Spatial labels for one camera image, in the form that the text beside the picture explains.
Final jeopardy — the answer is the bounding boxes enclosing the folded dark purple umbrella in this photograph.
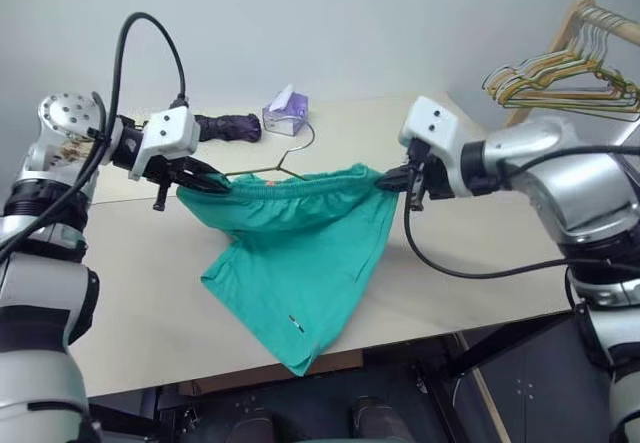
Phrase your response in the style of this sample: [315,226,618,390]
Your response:
[191,112,263,144]

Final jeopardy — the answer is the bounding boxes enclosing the green shorts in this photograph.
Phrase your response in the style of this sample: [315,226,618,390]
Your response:
[175,162,402,378]

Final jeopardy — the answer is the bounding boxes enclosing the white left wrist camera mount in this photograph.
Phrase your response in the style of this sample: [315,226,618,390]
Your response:
[128,106,201,181]

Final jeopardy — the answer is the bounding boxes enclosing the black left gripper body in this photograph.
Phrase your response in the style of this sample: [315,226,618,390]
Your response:
[144,154,202,212]

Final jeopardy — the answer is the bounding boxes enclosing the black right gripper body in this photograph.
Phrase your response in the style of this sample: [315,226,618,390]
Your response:
[406,141,469,213]

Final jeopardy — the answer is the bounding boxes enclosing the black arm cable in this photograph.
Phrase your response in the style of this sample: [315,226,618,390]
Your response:
[403,144,640,281]
[0,11,191,265]

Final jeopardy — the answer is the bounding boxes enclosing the dark rounded shape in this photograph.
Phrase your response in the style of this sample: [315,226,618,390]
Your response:
[351,395,402,443]
[233,406,275,443]

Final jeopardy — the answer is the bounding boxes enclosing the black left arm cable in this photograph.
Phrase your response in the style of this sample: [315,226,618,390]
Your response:
[0,11,191,265]

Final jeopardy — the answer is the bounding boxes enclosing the green wire hanger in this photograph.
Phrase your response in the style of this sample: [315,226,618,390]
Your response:
[483,7,640,124]

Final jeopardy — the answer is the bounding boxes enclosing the purple tissue box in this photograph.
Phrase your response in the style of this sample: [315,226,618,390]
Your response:
[261,83,311,138]

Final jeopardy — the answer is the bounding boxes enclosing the black table frame brace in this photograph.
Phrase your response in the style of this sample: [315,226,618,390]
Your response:
[88,396,172,430]
[446,311,582,380]

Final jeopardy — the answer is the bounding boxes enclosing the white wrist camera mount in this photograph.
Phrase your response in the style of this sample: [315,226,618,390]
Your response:
[397,94,489,165]
[128,106,201,181]

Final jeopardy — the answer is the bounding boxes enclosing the bundle of hangers on rack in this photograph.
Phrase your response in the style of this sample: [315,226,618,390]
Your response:
[501,0,640,130]

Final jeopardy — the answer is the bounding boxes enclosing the thin metal wire hanger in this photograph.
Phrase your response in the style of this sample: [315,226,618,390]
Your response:
[224,117,317,183]

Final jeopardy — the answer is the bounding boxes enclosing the light wooden slat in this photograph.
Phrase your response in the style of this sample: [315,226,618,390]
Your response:
[456,331,507,443]

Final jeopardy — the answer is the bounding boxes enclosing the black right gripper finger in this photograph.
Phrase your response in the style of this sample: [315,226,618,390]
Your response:
[379,163,414,181]
[374,174,412,192]

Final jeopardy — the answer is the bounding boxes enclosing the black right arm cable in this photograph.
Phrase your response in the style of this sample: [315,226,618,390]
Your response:
[403,144,640,281]

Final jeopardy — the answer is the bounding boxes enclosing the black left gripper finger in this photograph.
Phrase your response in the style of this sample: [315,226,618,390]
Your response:
[186,158,233,187]
[180,174,234,195]

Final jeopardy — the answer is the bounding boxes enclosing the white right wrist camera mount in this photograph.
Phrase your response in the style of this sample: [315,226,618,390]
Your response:
[397,94,489,165]

